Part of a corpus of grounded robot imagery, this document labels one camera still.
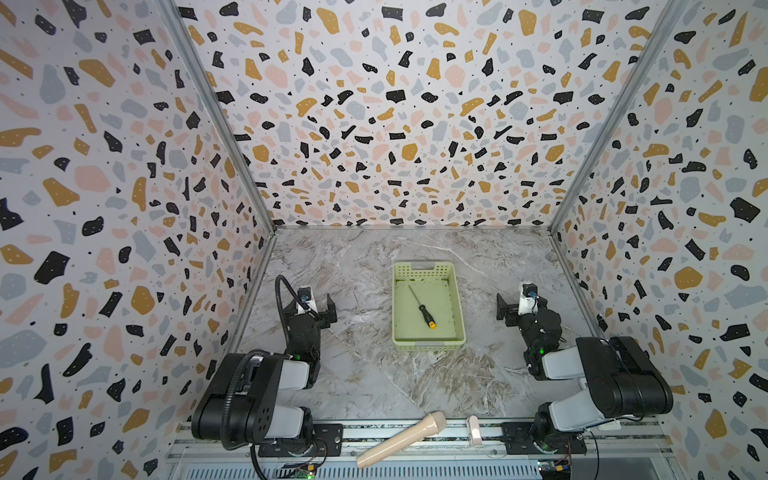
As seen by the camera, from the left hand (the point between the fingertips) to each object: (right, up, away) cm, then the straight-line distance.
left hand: (310, 293), depth 87 cm
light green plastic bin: (+39, 0, +16) cm, 42 cm away
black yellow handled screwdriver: (+35, -8, +8) cm, 36 cm away
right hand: (+60, +1, +3) cm, 61 cm away
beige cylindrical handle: (+34, -30, -14) cm, 48 cm away
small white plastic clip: (+45, -32, -14) cm, 57 cm away
